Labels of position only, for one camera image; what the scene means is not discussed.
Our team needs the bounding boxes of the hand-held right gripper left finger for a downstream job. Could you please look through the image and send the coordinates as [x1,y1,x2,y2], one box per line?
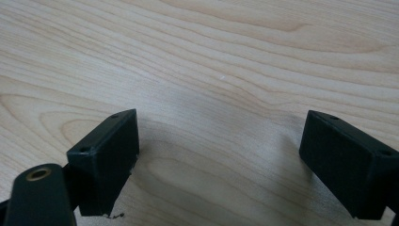
[66,108,140,218]

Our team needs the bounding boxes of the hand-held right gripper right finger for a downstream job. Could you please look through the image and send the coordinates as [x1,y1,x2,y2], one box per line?
[298,109,399,220]

